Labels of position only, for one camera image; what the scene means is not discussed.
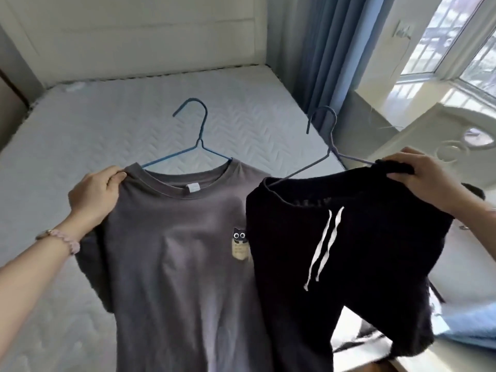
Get blue curtain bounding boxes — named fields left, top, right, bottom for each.
left=267, top=0, right=389, bottom=126

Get black and white striped cloth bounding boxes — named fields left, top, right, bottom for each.
left=332, top=317, right=393, bottom=359

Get person's left hand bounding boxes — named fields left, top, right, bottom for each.
left=68, top=166, right=128, bottom=241

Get person's left forearm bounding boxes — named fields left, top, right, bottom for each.
left=0, top=234, right=77, bottom=330

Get white carved furniture panel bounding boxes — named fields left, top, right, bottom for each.
left=382, top=102, right=496, bottom=190

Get white wall socket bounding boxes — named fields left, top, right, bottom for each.
left=392, top=20, right=416, bottom=40

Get light blue cloth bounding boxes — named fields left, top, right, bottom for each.
left=433, top=301, right=496, bottom=351

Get person's right hand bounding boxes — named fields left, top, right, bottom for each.
left=386, top=146, right=470, bottom=216

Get grey wire clothes hanger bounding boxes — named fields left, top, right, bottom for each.
left=268, top=106, right=376, bottom=187

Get black object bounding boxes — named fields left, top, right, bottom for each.
left=462, top=183, right=486, bottom=202

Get white quilted mattress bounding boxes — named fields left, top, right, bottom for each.
left=0, top=64, right=346, bottom=372

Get white padded headboard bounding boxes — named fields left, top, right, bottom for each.
left=0, top=0, right=269, bottom=90

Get person's right forearm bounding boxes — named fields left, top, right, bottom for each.
left=451, top=189, right=496, bottom=265

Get window with white frame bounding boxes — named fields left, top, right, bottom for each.
left=399, top=0, right=496, bottom=98

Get pink bead bracelet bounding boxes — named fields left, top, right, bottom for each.
left=36, top=228, right=81, bottom=256

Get blue wire clothes hanger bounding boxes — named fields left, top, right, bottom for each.
left=141, top=97, right=233, bottom=169

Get grey t-shirt with cat print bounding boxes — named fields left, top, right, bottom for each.
left=75, top=159, right=273, bottom=372

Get black shorts with white drawstrings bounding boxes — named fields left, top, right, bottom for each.
left=246, top=159, right=455, bottom=372

